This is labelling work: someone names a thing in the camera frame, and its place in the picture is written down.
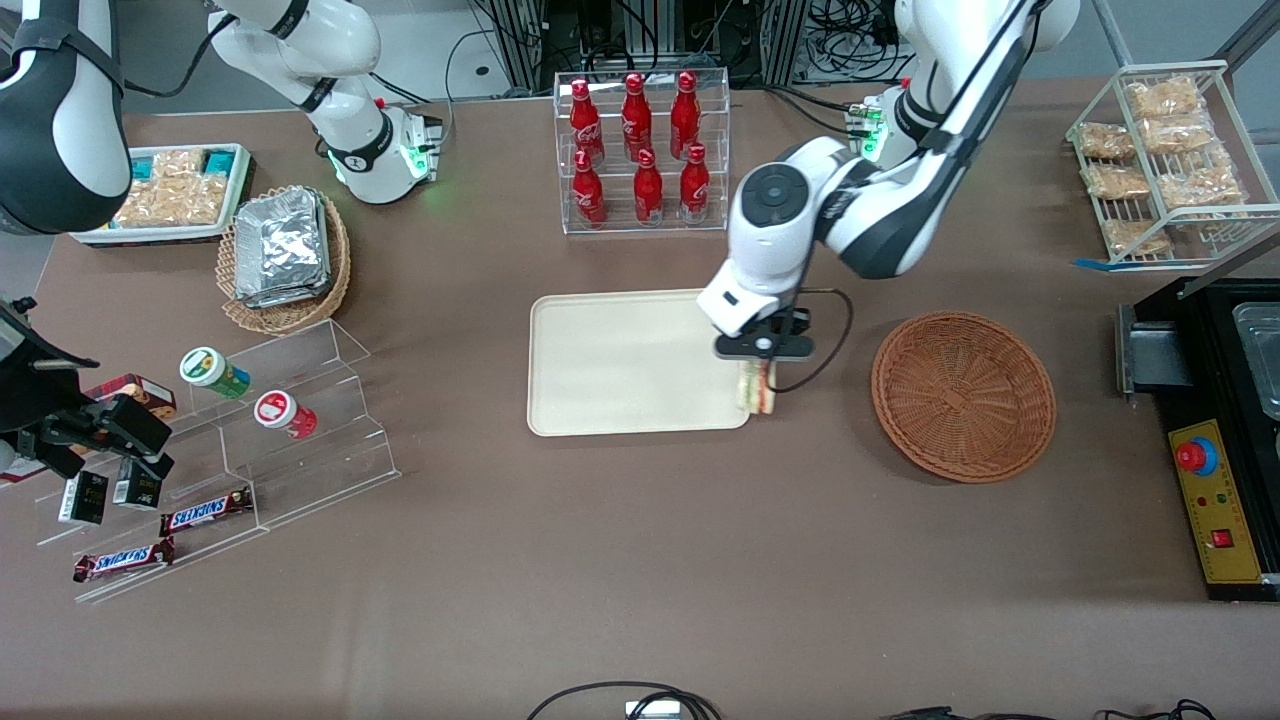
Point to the red emergency stop button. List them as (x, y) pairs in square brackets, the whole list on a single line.
[(1194, 456)]

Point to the white snack tray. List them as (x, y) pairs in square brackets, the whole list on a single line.
[(150, 234)]

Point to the brown red chocolate box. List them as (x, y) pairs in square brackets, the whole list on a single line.
[(148, 392)]

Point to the yellow control panel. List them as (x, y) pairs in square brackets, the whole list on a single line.
[(1222, 505)]

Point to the clear acrylic bottle rack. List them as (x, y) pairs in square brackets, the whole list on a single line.
[(610, 215)]

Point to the silver foil packs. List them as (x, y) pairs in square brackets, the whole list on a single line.
[(283, 250)]

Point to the clear acrylic stepped stand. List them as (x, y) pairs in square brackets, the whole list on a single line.
[(320, 470)]

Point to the clear bag of crackers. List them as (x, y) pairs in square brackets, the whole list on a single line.
[(175, 198)]

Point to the teal snack pack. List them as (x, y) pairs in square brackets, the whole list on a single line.
[(143, 170), (219, 161)]

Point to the small black box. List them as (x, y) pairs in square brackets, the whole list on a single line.
[(137, 488), (84, 498)]

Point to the red lidded snack cup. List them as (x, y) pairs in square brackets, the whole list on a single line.
[(283, 413)]

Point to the clear bag of snacks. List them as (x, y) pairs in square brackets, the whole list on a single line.
[(1135, 238), (1105, 140), (1200, 187), (1163, 97), (1117, 182), (1180, 133)]

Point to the triangular sandwich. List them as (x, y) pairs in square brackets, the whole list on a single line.
[(758, 398)]

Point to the blue tape strip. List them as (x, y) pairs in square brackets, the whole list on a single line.
[(1092, 264)]

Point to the round brown wicker basket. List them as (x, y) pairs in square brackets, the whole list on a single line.
[(962, 398)]

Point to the cream rectangular tray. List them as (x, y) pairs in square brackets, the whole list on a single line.
[(625, 365)]

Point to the steel pan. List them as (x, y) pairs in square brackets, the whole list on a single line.
[(1262, 360)]

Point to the oval tan wicker basket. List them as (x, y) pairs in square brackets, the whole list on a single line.
[(290, 315)]

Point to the green lidded snack cup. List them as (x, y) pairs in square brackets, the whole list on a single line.
[(212, 371)]

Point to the Snickers chocolate bar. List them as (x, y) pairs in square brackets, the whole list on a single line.
[(205, 512), (122, 561)]

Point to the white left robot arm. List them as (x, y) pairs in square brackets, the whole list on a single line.
[(890, 215)]

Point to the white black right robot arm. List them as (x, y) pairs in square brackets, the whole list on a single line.
[(60, 120)]

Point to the black control box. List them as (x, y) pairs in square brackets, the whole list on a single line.
[(1200, 350)]

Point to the red cola bottle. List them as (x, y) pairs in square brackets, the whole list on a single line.
[(636, 118), (585, 125), (589, 195), (648, 192), (694, 188), (685, 115)]

